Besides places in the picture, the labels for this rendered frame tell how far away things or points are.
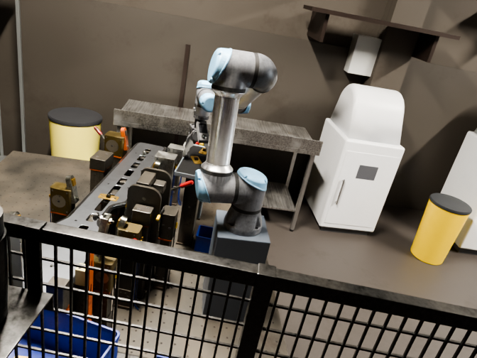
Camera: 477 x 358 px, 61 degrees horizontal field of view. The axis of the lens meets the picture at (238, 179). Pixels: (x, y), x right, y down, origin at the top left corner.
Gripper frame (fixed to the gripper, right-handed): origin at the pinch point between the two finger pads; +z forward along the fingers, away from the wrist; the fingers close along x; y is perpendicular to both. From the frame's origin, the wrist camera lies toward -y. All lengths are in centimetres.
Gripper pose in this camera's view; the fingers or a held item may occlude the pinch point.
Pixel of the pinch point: (196, 157)
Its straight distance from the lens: 192.4
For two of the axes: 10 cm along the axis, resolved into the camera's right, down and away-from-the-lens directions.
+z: -1.8, 8.9, 4.2
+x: -9.2, -0.1, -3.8
